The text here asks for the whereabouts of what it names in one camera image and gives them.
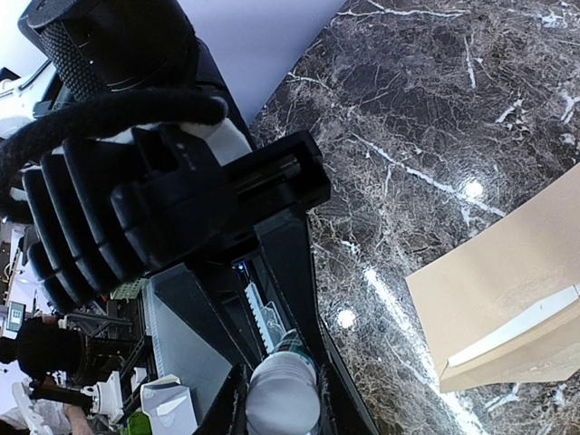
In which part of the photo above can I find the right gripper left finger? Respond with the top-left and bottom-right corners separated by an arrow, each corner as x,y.
195,364 -> 248,435

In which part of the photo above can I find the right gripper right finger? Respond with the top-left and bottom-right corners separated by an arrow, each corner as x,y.
318,363 -> 378,435

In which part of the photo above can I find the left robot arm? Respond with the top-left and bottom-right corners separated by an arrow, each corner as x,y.
1,1 -> 330,366

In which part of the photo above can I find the brown paper envelope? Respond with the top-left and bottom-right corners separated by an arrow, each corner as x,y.
407,169 -> 579,392

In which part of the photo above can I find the white slotted cable duct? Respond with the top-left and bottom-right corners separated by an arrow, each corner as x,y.
245,282 -> 285,354

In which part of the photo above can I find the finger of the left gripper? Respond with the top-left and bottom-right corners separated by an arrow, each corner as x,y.
255,212 -> 328,367
150,262 -> 266,367

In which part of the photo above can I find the white green glue stick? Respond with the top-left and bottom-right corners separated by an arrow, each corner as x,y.
246,330 -> 321,435

